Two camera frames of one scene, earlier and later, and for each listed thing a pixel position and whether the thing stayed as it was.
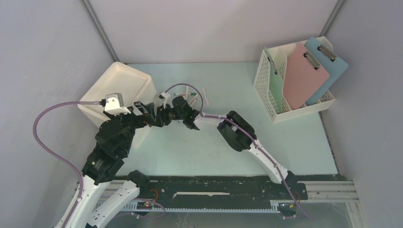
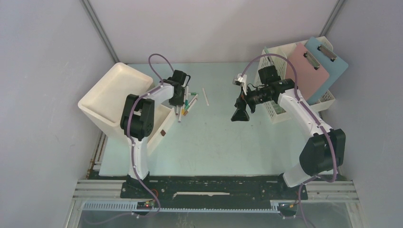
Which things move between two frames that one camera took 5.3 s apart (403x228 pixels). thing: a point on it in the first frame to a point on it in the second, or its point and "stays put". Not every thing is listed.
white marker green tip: x=193 y=100 stays put
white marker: x=206 y=96 stays put
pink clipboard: x=304 y=77 stays put
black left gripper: x=145 y=118 to x=179 y=102
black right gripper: x=161 y=116 to x=241 y=113
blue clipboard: x=330 y=60 stays put
